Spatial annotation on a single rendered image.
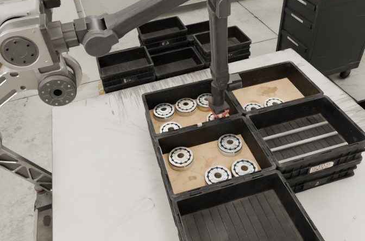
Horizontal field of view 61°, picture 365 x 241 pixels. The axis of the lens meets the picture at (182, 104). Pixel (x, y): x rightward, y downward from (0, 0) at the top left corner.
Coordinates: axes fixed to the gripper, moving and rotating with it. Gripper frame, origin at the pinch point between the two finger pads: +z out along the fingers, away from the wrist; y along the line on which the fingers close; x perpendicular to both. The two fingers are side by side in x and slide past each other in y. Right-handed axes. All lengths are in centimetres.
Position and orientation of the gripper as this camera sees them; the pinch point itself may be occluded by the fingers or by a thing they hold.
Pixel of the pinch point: (217, 116)
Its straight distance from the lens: 143.0
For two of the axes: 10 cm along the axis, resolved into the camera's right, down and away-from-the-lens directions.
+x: -9.2, 3.0, -2.5
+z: 0.6, 7.5, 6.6
